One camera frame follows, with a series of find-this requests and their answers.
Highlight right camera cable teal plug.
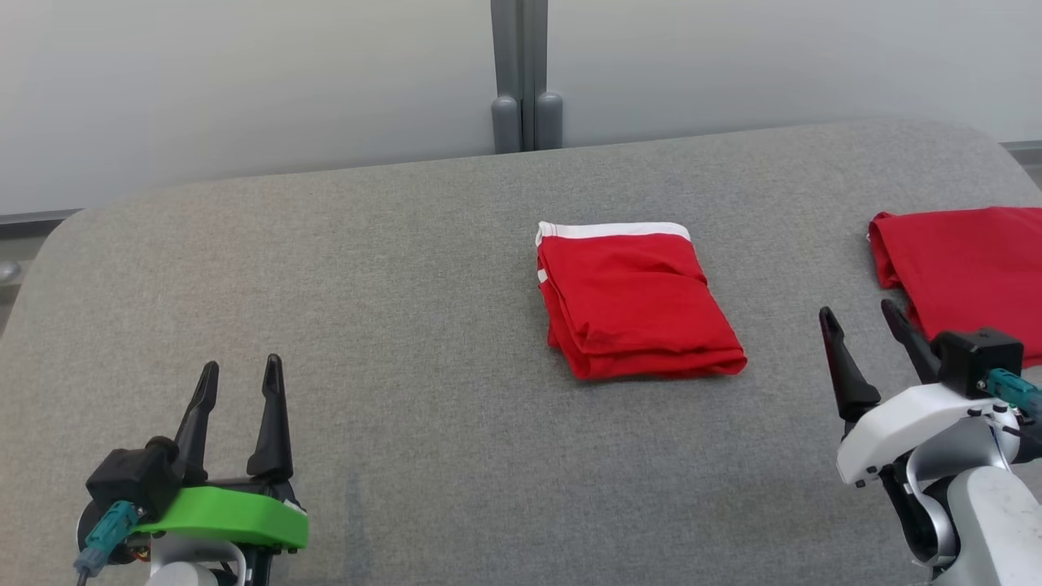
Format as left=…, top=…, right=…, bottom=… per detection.
left=969, top=367, right=1042, bottom=445

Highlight red basketball jersey white sleeves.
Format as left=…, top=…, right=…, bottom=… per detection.
left=866, top=205, right=1042, bottom=370

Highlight camera cable teal plug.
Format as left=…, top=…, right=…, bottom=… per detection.
left=72, top=500, right=144, bottom=586
left=969, top=367, right=1042, bottom=445

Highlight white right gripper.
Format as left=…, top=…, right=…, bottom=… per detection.
left=818, top=298, right=1023, bottom=490

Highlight red shorts white trim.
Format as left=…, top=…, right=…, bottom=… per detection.
left=534, top=221, right=749, bottom=383

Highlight grey double partition post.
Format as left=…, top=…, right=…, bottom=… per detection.
left=489, top=0, right=565, bottom=155

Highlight left camera cable teal plug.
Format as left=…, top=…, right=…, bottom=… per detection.
left=72, top=500, right=144, bottom=586

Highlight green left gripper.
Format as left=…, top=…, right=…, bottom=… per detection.
left=126, top=353, right=311, bottom=586

